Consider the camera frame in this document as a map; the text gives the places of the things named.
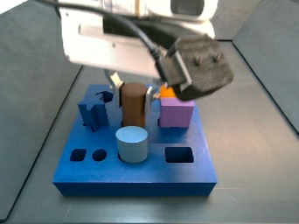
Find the purple rectangular block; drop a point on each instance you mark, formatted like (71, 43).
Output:
(176, 113)

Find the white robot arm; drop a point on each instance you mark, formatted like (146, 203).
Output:
(157, 38)

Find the brown wooden cylinder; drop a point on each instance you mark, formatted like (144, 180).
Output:
(134, 104)

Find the light blue cylinder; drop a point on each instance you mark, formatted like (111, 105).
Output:
(131, 140)

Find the blue star-shaped block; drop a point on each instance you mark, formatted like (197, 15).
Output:
(94, 112)

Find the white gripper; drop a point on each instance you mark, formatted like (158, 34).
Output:
(93, 48)

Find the blue foam shape-sorter board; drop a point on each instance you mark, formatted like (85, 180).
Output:
(178, 169)

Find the yellow notched block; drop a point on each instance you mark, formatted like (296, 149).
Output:
(168, 92)

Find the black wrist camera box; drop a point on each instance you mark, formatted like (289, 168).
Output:
(194, 68)

